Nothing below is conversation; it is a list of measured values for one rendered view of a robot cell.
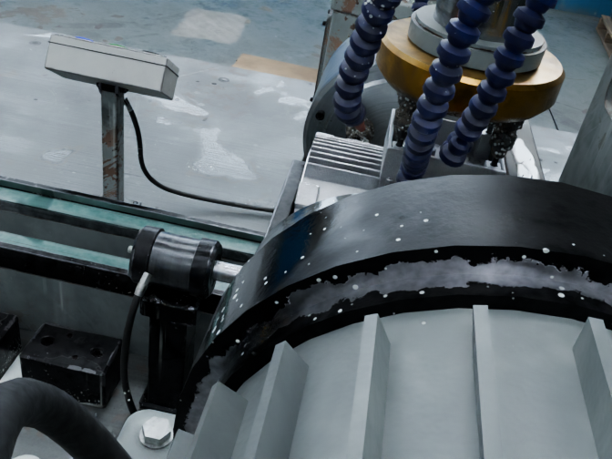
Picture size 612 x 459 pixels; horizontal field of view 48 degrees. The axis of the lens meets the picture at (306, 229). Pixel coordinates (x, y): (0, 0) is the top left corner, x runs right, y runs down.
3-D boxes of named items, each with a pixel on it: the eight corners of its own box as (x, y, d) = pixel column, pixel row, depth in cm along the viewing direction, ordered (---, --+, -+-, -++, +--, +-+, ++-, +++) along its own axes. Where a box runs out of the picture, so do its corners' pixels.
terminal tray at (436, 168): (479, 183, 80) (498, 128, 76) (484, 233, 71) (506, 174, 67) (379, 162, 80) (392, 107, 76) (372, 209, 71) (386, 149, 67)
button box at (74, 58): (173, 101, 101) (180, 66, 101) (161, 92, 94) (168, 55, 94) (63, 78, 102) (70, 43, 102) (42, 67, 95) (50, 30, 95)
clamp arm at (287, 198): (270, 307, 68) (309, 182, 89) (273, 284, 66) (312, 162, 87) (236, 300, 68) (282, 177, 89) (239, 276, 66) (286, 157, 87)
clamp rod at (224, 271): (257, 280, 70) (259, 265, 69) (252, 292, 68) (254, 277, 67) (181, 264, 70) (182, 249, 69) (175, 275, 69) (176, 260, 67)
